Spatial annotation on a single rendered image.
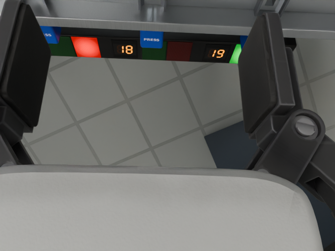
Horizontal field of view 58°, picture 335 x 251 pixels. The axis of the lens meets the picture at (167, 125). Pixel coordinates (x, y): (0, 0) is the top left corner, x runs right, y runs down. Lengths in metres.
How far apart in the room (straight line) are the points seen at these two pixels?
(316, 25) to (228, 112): 0.80
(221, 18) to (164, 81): 0.76
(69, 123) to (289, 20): 0.92
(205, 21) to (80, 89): 0.82
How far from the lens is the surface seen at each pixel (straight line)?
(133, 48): 0.37
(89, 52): 0.39
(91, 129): 1.12
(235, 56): 0.39
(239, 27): 0.30
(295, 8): 0.33
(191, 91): 1.06
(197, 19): 0.30
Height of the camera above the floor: 1.03
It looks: 71 degrees down
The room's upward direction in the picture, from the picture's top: 173 degrees clockwise
